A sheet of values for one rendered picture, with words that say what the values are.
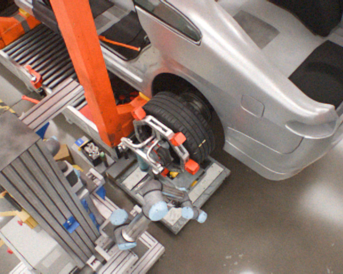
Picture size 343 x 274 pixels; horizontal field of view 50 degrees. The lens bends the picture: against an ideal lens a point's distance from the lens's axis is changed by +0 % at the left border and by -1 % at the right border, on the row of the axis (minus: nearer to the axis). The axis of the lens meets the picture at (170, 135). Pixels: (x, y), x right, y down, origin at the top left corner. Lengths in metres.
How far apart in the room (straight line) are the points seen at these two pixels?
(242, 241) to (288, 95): 1.70
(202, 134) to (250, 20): 1.36
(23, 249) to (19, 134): 0.87
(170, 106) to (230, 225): 1.38
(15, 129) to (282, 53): 2.48
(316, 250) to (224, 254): 0.82
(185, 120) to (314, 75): 1.37
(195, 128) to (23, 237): 1.36
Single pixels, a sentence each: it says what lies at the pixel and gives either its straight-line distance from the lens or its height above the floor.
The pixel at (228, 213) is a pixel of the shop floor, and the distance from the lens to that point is 3.63.
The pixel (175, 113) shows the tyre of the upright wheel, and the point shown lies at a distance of 2.72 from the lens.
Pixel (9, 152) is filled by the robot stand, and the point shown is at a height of 2.03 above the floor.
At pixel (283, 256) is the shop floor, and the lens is 3.58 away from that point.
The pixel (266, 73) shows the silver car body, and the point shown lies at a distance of 2.30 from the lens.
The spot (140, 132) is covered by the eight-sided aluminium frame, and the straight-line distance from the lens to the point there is 3.13.
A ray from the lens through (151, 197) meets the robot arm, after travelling 2.16.
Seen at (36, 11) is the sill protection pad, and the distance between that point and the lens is 4.31.
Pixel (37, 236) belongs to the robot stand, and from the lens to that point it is 2.41.
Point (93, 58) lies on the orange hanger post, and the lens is 2.58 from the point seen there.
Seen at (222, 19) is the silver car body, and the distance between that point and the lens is 2.42.
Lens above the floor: 3.35
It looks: 57 degrees down
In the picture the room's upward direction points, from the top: 4 degrees counter-clockwise
